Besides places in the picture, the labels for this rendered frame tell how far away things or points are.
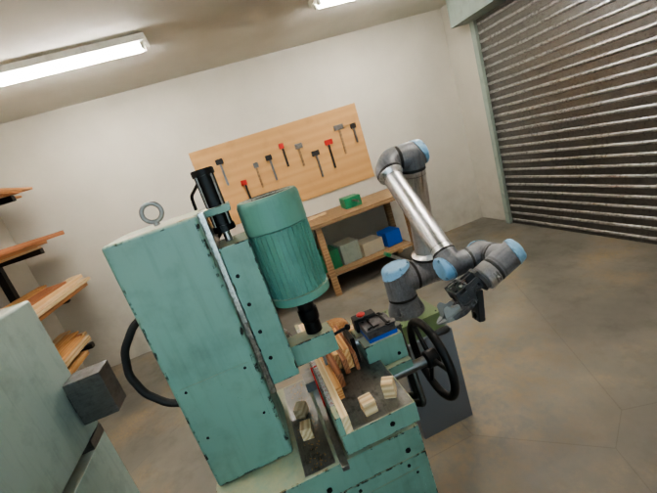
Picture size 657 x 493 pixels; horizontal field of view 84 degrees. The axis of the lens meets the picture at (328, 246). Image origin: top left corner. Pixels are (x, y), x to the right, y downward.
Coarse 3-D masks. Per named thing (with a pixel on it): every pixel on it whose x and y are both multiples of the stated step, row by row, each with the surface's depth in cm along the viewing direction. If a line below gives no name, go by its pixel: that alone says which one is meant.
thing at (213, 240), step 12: (204, 216) 91; (204, 228) 91; (216, 240) 97; (216, 252) 92; (228, 276) 94; (228, 288) 95; (240, 312) 97; (252, 336) 99; (252, 348) 100; (264, 372) 102
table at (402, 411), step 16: (352, 368) 117; (368, 368) 114; (384, 368) 112; (400, 368) 117; (352, 384) 109; (368, 384) 107; (400, 384) 103; (352, 400) 103; (384, 400) 99; (400, 400) 97; (352, 416) 97; (384, 416) 93; (400, 416) 95; (416, 416) 96; (352, 432) 92; (368, 432) 93; (384, 432) 94; (352, 448) 93
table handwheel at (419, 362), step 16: (416, 320) 122; (432, 336) 114; (416, 352) 136; (432, 352) 122; (448, 352) 112; (416, 368) 121; (432, 368) 126; (448, 368) 110; (432, 384) 129; (448, 400) 120
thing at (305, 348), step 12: (324, 324) 114; (300, 336) 111; (312, 336) 109; (324, 336) 109; (300, 348) 107; (312, 348) 108; (324, 348) 109; (336, 348) 110; (300, 360) 108; (312, 360) 109
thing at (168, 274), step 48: (144, 240) 84; (192, 240) 87; (144, 288) 86; (192, 288) 89; (192, 336) 91; (240, 336) 94; (192, 384) 93; (240, 384) 96; (240, 432) 99; (288, 432) 111
